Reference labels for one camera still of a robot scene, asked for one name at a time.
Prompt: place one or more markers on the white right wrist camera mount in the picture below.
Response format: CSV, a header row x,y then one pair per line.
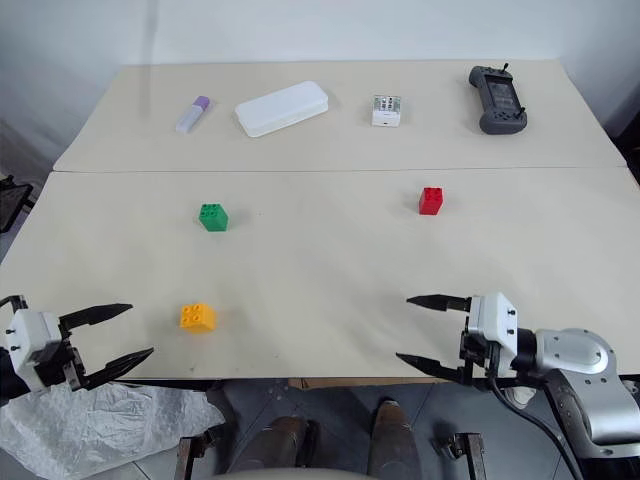
x,y
492,320

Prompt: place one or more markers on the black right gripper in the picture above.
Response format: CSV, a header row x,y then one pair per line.
x,y
475,352

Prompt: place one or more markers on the small white box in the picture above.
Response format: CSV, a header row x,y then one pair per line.
x,y
386,111

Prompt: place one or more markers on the white plastic case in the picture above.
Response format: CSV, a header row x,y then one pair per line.
x,y
281,108

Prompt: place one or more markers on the black metal frame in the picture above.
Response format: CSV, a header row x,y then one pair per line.
x,y
12,200

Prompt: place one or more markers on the green toy brick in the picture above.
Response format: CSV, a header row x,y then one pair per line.
x,y
214,217

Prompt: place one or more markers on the rusty metal bracket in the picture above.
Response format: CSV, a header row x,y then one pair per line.
x,y
461,447
196,449

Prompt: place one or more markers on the white marker with purple cap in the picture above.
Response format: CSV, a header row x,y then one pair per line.
x,y
194,114

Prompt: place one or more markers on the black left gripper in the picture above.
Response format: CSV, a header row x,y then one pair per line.
x,y
64,364

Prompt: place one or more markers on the red toy brick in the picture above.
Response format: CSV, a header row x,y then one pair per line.
x,y
430,201

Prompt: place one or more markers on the yellow toy brick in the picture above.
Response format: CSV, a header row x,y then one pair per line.
x,y
198,317

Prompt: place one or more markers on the grey handheld remote controller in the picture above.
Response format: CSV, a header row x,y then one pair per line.
x,y
497,100

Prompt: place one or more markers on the white crumpled plastic sheet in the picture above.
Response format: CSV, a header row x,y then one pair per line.
x,y
95,425

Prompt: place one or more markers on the dark brown rounded shape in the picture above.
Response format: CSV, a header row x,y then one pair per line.
x,y
280,445
392,437

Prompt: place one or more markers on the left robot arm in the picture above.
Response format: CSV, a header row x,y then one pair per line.
x,y
5,387

